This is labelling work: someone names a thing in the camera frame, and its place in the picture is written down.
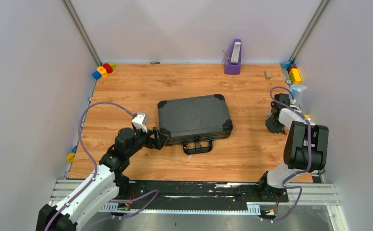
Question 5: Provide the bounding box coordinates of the small wooden block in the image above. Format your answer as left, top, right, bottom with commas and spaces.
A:
264, 70, 272, 80

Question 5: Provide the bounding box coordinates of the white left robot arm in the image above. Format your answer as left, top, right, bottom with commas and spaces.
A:
36, 127, 169, 231

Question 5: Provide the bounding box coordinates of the purple metronome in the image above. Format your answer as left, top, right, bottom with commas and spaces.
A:
224, 39, 242, 75

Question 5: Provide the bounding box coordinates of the black poker set case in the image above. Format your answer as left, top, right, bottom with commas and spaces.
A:
157, 94, 233, 155

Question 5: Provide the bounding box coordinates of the yellow big blind button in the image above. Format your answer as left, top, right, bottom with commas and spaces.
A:
66, 153, 75, 163

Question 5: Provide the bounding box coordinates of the yellow round toy block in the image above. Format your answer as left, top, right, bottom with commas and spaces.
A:
97, 66, 108, 77

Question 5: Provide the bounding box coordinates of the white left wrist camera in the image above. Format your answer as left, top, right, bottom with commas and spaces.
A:
132, 112, 149, 133

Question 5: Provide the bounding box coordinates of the clear bubble wrap bag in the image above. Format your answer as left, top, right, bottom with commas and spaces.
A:
291, 84, 308, 103

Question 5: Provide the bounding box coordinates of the green round toy block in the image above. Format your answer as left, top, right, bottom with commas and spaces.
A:
109, 62, 116, 70

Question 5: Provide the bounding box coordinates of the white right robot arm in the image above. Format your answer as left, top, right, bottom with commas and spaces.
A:
257, 93, 329, 201

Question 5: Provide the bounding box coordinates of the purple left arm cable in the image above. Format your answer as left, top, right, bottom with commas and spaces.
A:
43, 101, 159, 231

